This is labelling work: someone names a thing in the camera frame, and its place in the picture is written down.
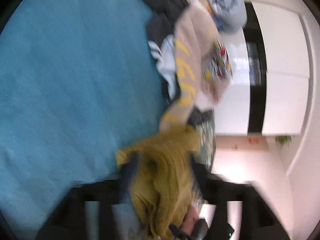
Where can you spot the light blue folded quilt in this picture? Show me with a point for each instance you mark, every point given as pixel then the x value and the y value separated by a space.
pixel 228 15

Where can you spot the person's right hand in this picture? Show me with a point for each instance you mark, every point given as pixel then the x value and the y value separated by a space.
pixel 190 219

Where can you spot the teal floral bedspread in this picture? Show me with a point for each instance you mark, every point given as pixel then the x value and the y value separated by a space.
pixel 77 82

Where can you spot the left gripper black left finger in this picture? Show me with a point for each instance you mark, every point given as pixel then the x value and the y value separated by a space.
pixel 85 212

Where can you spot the colourful cartoon print garment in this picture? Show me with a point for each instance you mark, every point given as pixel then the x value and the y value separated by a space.
pixel 216 66

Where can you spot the olive green knit sweater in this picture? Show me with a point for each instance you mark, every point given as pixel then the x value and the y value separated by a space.
pixel 161 191

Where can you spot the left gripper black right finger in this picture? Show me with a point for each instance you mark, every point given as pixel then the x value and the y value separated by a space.
pixel 255 218

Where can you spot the black garment white stripes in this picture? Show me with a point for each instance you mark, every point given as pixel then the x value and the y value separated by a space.
pixel 165 15

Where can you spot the green potted plant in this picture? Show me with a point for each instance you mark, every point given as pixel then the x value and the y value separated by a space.
pixel 283 140

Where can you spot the red wall sticker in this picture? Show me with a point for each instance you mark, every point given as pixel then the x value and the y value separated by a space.
pixel 253 141

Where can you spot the black window frame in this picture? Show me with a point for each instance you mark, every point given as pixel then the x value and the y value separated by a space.
pixel 257 70

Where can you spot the white fleece garment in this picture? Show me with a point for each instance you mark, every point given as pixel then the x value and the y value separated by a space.
pixel 166 66

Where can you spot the beige fuzzy scarf yellow letters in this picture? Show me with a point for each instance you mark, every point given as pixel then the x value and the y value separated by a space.
pixel 195 33

